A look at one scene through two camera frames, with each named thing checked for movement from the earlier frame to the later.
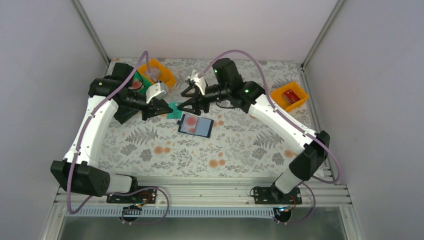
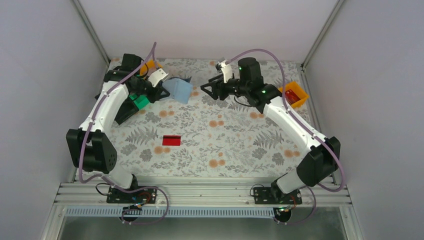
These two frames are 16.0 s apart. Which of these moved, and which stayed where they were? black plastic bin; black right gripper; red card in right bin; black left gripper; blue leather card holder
Moved: black left gripper; black right gripper; blue leather card holder
Stayed: red card in right bin; black plastic bin
